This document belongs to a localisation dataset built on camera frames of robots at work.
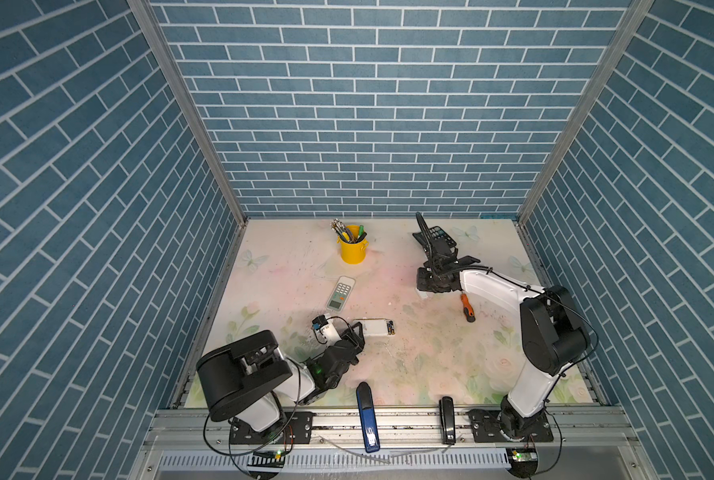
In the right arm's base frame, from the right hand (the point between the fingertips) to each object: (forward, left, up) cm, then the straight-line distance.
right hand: (418, 279), depth 95 cm
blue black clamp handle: (-38, +13, -3) cm, 41 cm away
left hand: (-17, +16, -3) cm, 24 cm away
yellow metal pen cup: (+11, +23, -2) cm, 25 cm away
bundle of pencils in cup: (+11, +26, +10) cm, 30 cm away
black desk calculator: (-3, -4, +22) cm, 22 cm away
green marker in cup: (+15, +20, +5) cm, 26 cm away
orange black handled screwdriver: (-7, -16, -5) cm, 18 cm away
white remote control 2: (-15, +12, -6) cm, 20 cm away
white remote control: (-4, +25, -6) cm, 26 cm away
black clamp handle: (-38, -7, -4) cm, 39 cm away
